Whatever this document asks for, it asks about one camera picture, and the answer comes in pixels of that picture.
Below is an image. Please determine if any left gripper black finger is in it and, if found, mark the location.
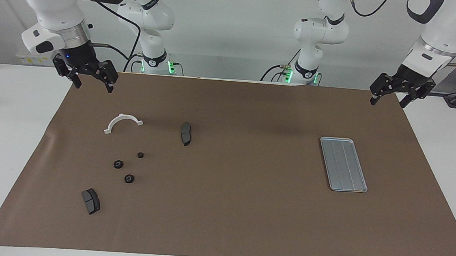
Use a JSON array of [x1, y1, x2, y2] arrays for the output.
[[399, 77, 437, 111], [368, 72, 400, 108]]

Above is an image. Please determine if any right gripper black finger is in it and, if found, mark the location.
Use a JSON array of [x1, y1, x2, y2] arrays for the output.
[[51, 55, 84, 90], [94, 58, 120, 95]]

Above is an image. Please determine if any silver metal tray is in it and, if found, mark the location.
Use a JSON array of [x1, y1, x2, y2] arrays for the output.
[[316, 136, 372, 194]]

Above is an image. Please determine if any white cardboard box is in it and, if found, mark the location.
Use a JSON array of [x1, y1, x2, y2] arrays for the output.
[[15, 48, 55, 67]]

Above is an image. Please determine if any long narrow grey brake pad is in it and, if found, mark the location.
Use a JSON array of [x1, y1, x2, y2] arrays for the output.
[[179, 122, 194, 147]]

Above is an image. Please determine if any short wide grey brake pad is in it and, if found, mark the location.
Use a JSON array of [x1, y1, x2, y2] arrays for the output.
[[80, 188, 102, 216]]

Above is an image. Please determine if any brown table mat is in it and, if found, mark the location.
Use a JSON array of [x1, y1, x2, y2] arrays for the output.
[[0, 61, 456, 256]]

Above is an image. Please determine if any black base cable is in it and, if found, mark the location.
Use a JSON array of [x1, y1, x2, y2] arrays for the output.
[[123, 53, 143, 73], [260, 45, 301, 84]]

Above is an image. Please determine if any white half-ring clamp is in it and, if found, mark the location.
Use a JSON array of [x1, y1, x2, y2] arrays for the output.
[[103, 112, 145, 138]]

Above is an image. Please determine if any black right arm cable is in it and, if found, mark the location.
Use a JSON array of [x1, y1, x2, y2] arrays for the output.
[[64, 0, 145, 73]]

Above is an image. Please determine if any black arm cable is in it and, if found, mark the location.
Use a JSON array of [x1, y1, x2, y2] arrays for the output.
[[341, 0, 456, 67], [64, 0, 145, 73]]

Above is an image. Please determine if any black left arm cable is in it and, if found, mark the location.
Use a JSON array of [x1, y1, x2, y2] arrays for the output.
[[341, 0, 456, 67]]

